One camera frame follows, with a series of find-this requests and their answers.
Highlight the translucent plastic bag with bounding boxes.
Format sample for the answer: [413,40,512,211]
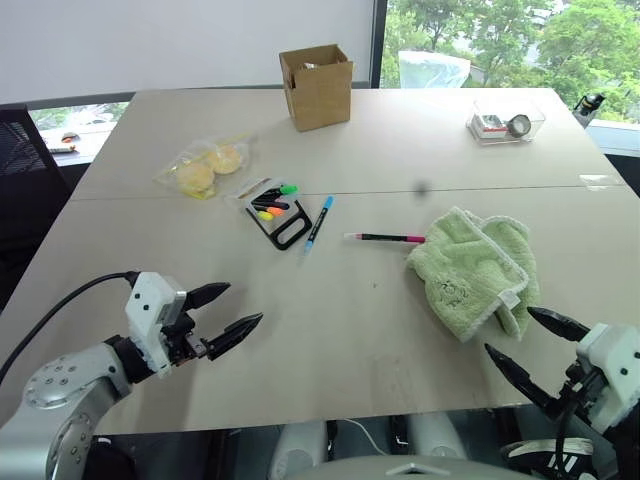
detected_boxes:
[396,49,474,91]

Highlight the black marker with orange cap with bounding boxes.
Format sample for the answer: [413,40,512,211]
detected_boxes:
[251,198,288,218]

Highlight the brown cardboard box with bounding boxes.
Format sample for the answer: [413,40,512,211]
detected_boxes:
[278,43,356,133]

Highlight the black white shoe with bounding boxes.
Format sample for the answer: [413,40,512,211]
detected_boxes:
[499,436,597,477]

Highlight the black device on sill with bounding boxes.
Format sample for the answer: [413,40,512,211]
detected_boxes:
[571,91,607,119]

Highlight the red white small box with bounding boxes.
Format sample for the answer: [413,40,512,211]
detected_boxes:
[471,113,507,139]

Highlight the black marker with green cap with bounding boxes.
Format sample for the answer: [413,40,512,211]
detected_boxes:
[258,184,300,199]

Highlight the small items on windowsill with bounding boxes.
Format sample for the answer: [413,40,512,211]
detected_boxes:
[46,131,80,154]

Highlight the blue pen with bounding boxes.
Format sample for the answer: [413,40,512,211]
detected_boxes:
[299,195,337,259]

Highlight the clear plastic container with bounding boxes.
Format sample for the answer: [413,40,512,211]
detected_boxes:
[466,96,547,147]

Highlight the white rounded robot leg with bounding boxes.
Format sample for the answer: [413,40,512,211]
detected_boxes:
[271,421,330,480]
[403,411,470,460]

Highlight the pink black pen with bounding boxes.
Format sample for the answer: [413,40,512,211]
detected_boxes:
[343,231,428,246]

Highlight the round yellow bread bun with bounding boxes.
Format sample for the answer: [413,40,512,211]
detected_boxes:
[176,161,217,197]
[205,144,243,176]

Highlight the light green towel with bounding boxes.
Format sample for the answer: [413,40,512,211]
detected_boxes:
[404,205,543,344]

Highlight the clear plastic bread bag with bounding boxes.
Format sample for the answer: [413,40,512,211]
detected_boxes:
[151,131,259,202]

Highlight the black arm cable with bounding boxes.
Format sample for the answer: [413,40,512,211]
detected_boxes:
[551,392,577,480]
[0,270,141,387]

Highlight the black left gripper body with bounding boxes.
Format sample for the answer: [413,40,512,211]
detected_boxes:
[159,310,209,368]

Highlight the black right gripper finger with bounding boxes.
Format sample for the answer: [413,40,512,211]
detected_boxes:
[526,305,593,344]
[483,343,557,415]

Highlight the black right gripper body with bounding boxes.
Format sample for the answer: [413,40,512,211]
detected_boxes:
[544,361,609,422]

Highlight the dark window frame post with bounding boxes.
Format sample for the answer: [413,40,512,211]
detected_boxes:
[369,0,389,89]

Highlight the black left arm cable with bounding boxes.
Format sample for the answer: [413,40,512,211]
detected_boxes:
[0,270,141,387]

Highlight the grey robot torso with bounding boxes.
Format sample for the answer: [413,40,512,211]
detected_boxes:
[283,453,544,480]

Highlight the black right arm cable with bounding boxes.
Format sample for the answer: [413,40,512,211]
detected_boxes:
[551,392,577,480]

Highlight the thin white cable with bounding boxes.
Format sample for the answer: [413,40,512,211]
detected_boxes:
[331,418,392,457]

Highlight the black mesh chair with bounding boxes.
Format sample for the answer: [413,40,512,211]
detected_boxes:
[0,104,75,314]

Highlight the black highlighter holder set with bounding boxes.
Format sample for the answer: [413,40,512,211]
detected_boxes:
[224,176,314,252]

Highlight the grey tape roll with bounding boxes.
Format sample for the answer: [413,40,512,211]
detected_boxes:
[506,114,533,138]

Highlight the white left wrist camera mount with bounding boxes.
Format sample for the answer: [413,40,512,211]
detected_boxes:
[123,271,189,377]

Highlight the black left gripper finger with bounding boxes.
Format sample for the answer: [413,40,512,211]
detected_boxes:
[185,281,233,311]
[204,312,265,362]

